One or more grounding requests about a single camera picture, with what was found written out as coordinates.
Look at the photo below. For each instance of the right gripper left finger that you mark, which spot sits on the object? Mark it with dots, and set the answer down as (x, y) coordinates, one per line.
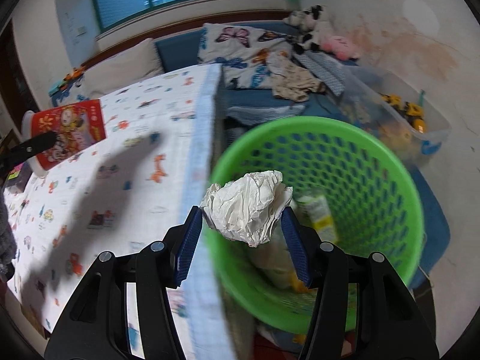
(93, 324)

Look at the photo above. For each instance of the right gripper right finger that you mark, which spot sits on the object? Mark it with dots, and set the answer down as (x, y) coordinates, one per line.
(388, 322)

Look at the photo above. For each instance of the red instant noodle cup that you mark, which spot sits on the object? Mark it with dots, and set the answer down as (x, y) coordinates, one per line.
(77, 126)

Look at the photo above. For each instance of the white paper ball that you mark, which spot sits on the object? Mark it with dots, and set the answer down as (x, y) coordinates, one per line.
(247, 209)

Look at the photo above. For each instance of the colourful box on table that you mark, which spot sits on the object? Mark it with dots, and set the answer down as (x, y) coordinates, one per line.
(18, 178)

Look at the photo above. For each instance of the orange plush toy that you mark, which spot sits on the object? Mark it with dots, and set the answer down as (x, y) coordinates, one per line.
(76, 73)

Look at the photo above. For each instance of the blue floor mat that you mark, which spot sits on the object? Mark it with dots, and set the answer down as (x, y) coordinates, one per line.
(437, 231)

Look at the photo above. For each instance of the green plastic mesh basket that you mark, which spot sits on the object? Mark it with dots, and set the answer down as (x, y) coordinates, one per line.
(374, 202)

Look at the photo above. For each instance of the printed white table blanket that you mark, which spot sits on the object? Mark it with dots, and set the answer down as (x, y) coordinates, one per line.
(120, 195)

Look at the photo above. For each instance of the plastic bottle in basket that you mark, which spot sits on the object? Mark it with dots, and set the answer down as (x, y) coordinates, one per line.
(314, 205)

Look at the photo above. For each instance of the beige cushion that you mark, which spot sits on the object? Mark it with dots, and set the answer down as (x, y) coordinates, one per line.
(130, 66)

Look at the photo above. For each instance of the blue sofa cushion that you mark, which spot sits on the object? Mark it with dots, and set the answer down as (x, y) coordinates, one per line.
(179, 50)

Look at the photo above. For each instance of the clear plastic toy bin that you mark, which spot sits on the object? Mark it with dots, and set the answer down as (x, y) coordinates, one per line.
(363, 106)

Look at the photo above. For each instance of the yellow toy truck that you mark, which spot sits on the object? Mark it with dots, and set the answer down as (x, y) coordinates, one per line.
(412, 112)

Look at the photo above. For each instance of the butterfly print pillow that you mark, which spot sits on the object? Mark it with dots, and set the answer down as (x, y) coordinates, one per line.
(242, 51)

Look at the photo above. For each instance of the beige crumpled clothing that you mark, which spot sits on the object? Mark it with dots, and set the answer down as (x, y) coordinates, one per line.
(290, 81)

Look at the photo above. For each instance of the grey patterned cloth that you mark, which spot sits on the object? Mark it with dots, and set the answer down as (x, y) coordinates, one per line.
(325, 68)

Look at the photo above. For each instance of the pink plush toy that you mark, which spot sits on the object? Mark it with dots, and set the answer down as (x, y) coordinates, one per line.
(341, 47)

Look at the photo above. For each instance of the black white plush cow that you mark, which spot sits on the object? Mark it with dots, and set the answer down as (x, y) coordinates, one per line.
(313, 26)

